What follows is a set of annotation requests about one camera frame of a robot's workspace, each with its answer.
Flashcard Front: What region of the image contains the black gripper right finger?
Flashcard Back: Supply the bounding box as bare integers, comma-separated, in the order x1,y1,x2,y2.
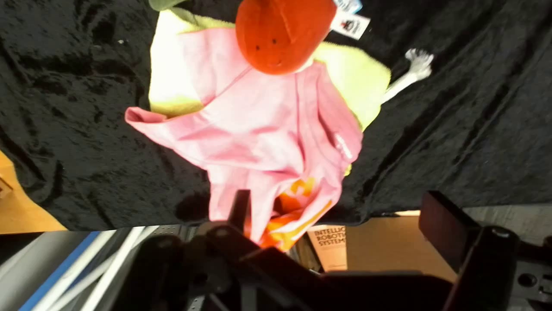
419,191,552,311

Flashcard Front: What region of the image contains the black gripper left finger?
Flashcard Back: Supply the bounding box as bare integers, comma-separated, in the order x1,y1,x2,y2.
110,191,324,311

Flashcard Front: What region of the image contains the pink cloth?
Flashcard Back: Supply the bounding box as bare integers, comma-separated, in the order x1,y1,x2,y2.
124,25,365,257

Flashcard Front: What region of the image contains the yellow microfiber cloth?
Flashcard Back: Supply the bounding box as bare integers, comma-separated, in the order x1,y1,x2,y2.
146,8,393,181

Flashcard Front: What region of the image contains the red radish plush toy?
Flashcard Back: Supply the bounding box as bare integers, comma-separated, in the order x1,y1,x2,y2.
146,0,372,77

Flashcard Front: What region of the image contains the cardboard box with black tape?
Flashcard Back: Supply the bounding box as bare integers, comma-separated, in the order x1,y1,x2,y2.
289,215,462,284

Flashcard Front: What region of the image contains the black velvet tablecloth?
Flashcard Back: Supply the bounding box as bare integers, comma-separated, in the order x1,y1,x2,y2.
0,0,552,232

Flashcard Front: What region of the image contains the white rope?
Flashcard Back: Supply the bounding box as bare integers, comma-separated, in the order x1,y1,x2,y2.
381,47,436,106

